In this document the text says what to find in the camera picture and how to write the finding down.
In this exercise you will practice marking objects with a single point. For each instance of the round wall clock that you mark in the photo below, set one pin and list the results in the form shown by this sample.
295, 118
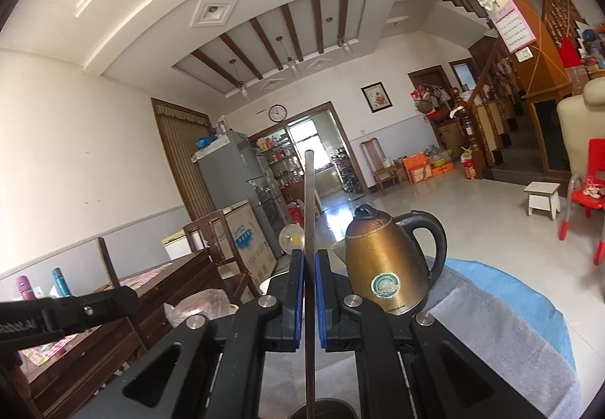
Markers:
278, 112

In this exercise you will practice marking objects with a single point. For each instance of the red white carton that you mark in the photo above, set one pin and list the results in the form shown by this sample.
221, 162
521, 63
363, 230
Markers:
469, 164

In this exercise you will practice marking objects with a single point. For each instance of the slatted wooden chair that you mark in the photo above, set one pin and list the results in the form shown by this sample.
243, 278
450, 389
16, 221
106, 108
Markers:
208, 239

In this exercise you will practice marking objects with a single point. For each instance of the grey metal utensil holder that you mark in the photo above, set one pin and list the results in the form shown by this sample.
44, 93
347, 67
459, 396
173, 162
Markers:
326, 409

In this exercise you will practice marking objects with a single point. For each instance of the white chest freezer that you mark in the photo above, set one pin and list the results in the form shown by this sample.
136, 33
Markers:
250, 239

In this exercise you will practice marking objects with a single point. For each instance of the framed wall picture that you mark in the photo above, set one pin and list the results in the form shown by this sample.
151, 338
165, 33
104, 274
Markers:
377, 97

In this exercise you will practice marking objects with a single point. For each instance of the colourful printed paper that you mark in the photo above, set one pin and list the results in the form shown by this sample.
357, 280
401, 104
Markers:
47, 350

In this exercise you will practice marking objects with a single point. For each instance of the pink thermos bottle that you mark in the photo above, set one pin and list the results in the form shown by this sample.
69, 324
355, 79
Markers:
23, 289

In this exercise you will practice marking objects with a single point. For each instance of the pendant ceiling lamp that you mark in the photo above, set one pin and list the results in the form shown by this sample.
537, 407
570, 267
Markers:
345, 41
293, 62
243, 86

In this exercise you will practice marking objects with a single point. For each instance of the glass display cabinet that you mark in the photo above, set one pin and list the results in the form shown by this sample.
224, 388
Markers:
279, 168

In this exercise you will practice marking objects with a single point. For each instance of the carved wooden bench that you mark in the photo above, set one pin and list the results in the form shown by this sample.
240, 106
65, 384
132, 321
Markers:
142, 305

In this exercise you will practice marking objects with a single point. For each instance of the orange cardboard box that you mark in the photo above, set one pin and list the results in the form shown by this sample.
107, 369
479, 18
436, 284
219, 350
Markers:
420, 168

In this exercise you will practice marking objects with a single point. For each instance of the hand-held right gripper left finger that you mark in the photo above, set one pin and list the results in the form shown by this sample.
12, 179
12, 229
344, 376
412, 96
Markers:
298, 305

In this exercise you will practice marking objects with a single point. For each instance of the grey refrigerator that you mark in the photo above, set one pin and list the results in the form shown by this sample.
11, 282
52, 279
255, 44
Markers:
227, 178

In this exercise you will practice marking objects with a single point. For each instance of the pink wall calendar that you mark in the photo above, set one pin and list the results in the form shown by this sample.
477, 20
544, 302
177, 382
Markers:
513, 27

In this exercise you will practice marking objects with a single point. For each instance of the cream armchair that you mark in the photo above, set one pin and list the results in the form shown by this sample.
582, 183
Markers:
581, 126

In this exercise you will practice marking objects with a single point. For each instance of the dark wooden chopstick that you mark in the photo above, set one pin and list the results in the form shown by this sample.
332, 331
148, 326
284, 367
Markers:
310, 211

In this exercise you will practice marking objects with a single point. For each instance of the wooden staircase railing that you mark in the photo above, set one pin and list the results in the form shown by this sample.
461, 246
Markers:
491, 107

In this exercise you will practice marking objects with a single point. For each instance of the white bowl with plastic bag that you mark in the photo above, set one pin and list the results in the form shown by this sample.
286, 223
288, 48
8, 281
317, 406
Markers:
198, 310

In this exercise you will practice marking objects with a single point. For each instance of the white stool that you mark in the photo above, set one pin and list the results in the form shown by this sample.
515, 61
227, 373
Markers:
542, 199

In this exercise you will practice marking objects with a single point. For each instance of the grey towel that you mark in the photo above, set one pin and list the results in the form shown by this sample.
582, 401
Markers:
472, 353

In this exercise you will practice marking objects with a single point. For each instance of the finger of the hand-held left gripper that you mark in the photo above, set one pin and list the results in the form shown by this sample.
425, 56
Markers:
94, 308

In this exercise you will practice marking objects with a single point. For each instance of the blue plastic bag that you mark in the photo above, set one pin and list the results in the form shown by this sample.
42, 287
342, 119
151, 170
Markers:
203, 142

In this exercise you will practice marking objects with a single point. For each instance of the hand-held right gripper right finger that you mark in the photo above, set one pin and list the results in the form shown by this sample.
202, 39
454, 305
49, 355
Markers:
320, 305

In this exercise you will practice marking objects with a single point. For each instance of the bronze electric kettle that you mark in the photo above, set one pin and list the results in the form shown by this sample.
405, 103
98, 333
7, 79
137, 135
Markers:
383, 268

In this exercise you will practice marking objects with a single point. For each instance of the small white fan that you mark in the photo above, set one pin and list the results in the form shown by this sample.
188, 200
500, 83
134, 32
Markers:
290, 239

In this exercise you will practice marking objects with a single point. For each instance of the blue tablecloth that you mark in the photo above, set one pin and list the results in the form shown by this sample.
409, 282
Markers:
520, 291

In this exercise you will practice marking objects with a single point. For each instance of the teal bottle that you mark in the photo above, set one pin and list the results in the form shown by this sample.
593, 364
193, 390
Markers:
61, 282

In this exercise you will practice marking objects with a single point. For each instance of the red plastic chair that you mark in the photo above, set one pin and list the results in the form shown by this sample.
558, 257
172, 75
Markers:
586, 192

